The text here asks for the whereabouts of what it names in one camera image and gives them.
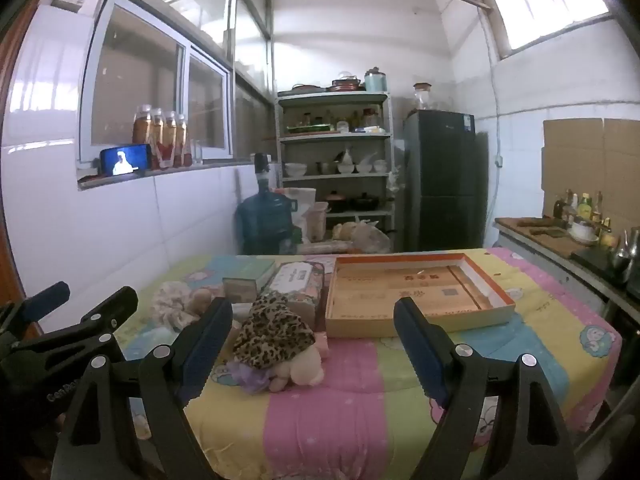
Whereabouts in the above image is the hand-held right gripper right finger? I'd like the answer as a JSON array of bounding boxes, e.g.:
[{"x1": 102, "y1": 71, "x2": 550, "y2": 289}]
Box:
[{"x1": 393, "y1": 296, "x2": 581, "y2": 480}]

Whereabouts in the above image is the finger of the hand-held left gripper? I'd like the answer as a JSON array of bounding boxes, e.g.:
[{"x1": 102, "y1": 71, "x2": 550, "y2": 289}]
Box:
[
  {"x1": 12, "y1": 287, "x2": 139, "y2": 356},
  {"x1": 0, "y1": 281, "x2": 71, "y2": 341}
]

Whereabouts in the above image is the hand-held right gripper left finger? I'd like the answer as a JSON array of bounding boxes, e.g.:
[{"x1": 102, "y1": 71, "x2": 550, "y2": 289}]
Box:
[{"x1": 50, "y1": 297, "x2": 234, "y2": 480}]

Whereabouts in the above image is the pale mesh bath pouf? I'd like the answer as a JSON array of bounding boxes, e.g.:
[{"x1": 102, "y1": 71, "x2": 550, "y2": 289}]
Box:
[{"x1": 151, "y1": 281, "x2": 201, "y2": 332}]

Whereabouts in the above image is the leopard print cloth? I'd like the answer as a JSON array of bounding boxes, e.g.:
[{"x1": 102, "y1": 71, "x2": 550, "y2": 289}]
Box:
[{"x1": 232, "y1": 292, "x2": 317, "y2": 368}]

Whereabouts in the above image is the shallow cardboard box orange rim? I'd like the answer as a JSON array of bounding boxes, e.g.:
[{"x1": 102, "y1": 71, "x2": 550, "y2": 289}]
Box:
[{"x1": 325, "y1": 252, "x2": 517, "y2": 339}]

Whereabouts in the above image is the white plush toy purple hat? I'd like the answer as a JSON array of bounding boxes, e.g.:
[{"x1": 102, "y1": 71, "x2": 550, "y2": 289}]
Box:
[{"x1": 227, "y1": 335, "x2": 328, "y2": 395}]

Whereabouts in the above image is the small brown box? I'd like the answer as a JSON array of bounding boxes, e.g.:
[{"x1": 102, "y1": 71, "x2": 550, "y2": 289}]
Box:
[{"x1": 222, "y1": 277, "x2": 258, "y2": 306}]

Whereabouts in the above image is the pastel patchwork printed quilt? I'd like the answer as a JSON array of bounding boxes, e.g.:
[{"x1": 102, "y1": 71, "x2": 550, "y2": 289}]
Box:
[{"x1": 115, "y1": 247, "x2": 623, "y2": 480}]

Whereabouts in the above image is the floral tissue pack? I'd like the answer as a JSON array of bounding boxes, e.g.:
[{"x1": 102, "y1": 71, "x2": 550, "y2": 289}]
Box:
[{"x1": 260, "y1": 260, "x2": 328, "y2": 326}]

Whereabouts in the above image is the clear plastic bag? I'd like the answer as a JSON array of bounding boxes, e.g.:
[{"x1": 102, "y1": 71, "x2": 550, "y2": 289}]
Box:
[{"x1": 332, "y1": 217, "x2": 393, "y2": 255}]

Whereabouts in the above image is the blue water jug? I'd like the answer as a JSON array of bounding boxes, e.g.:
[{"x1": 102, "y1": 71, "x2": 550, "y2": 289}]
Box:
[{"x1": 236, "y1": 187, "x2": 301, "y2": 256}]

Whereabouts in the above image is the black smartphone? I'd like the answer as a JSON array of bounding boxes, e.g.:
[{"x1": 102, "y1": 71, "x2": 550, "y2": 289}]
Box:
[{"x1": 100, "y1": 144, "x2": 153, "y2": 178}]

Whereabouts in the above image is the wooden cutting board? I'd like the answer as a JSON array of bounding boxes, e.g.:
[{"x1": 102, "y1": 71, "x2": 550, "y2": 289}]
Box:
[{"x1": 495, "y1": 216, "x2": 581, "y2": 257}]

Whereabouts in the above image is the black pot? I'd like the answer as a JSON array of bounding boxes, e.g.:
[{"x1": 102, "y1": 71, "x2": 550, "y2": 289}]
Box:
[{"x1": 352, "y1": 192, "x2": 386, "y2": 211}]

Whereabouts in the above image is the kitchen counter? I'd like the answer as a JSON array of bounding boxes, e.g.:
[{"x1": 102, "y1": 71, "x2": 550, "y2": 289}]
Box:
[{"x1": 492, "y1": 216, "x2": 640, "y2": 311}]

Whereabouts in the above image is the white plastic container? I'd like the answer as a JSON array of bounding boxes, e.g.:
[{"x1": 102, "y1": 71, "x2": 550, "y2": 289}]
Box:
[{"x1": 302, "y1": 201, "x2": 330, "y2": 242}]

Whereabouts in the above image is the dark refrigerator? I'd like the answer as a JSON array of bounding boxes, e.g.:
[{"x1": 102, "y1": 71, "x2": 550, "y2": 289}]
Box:
[{"x1": 402, "y1": 109, "x2": 488, "y2": 253}]

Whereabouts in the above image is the white sack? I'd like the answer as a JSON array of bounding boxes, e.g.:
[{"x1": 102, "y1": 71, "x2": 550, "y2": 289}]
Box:
[{"x1": 282, "y1": 187, "x2": 318, "y2": 241}]

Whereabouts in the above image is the black water pump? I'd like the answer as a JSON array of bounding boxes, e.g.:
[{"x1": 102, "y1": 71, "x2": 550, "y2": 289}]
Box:
[{"x1": 252, "y1": 152, "x2": 273, "y2": 191}]

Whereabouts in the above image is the black induction cooktop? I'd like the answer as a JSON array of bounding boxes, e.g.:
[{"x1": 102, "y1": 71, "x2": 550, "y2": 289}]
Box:
[{"x1": 572, "y1": 247, "x2": 640, "y2": 287}]

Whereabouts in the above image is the white bowl on counter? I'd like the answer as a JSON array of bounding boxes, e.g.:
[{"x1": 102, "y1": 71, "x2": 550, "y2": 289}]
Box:
[{"x1": 569, "y1": 217, "x2": 600, "y2": 246}]

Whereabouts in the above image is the steel kettle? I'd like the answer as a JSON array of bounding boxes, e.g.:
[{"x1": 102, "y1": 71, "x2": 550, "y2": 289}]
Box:
[{"x1": 607, "y1": 227, "x2": 640, "y2": 281}]

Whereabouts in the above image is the white metal shelf rack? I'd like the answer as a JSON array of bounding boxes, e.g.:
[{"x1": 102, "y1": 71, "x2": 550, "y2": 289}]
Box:
[{"x1": 275, "y1": 91, "x2": 396, "y2": 246}]

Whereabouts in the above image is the sliding aluminium window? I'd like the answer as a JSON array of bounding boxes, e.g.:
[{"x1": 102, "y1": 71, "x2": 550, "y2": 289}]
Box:
[{"x1": 80, "y1": 0, "x2": 236, "y2": 163}]

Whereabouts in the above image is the cardboard sheet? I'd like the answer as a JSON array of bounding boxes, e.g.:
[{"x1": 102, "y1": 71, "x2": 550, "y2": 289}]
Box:
[{"x1": 541, "y1": 117, "x2": 640, "y2": 221}]

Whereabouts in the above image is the teal canister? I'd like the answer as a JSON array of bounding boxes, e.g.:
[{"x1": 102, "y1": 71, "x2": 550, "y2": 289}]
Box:
[{"x1": 364, "y1": 67, "x2": 388, "y2": 93}]

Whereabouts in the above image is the red lidded pan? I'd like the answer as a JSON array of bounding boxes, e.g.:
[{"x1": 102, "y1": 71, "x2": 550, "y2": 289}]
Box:
[{"x1": 330, "y1": 72, "x2": 363, "y2": 92}]

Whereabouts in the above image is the small high window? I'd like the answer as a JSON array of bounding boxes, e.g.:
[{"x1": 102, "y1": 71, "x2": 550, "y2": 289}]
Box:
[{"x1": 475, "y1": 0, "x2": 611, "y2": 61}]

